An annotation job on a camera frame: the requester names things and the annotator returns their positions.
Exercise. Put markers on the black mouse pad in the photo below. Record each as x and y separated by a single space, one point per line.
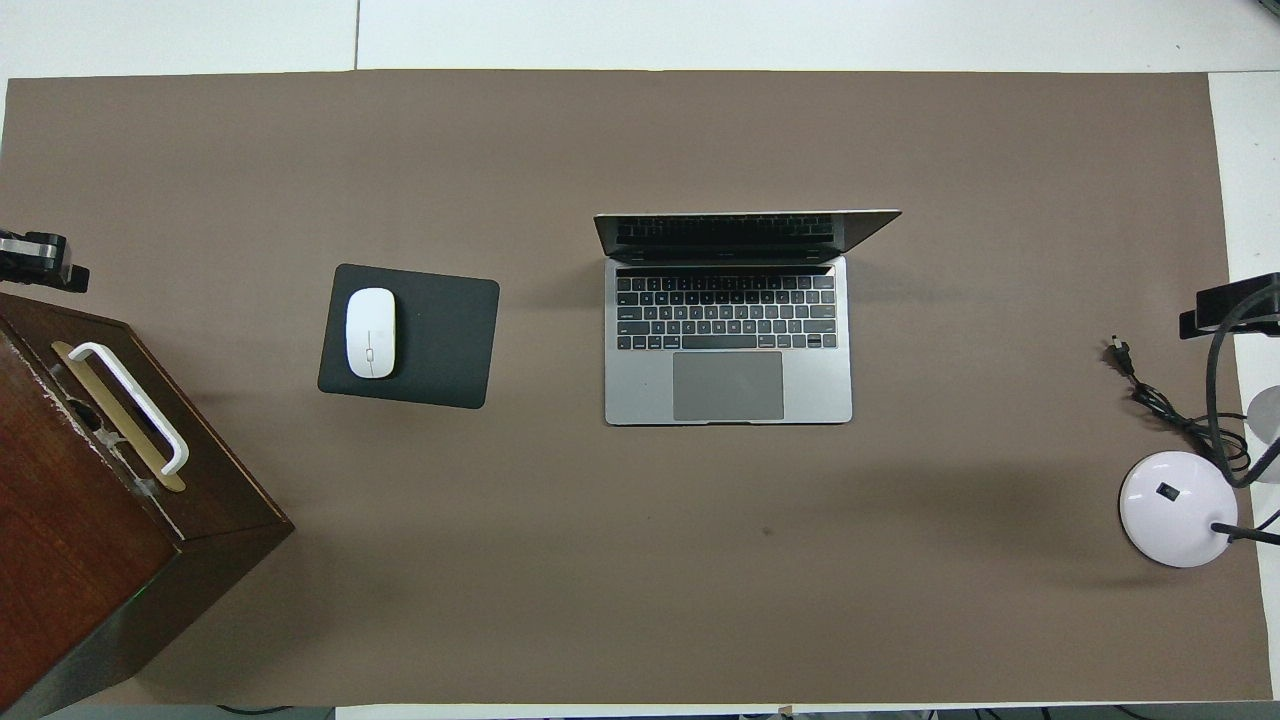
450 340

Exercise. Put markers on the white computer mouse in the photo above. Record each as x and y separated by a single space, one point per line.
370 330

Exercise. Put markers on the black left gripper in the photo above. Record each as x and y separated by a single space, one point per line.
35 265

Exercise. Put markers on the silver grey laptop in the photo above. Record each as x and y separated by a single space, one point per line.
730 385

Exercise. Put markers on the white desk lamp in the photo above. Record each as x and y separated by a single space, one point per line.
1175 510

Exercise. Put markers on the brown table mat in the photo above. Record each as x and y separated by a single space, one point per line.
700 150

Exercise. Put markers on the dark brown wooden box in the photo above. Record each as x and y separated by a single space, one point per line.
80 560

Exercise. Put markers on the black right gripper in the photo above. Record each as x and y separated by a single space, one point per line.
1245 300

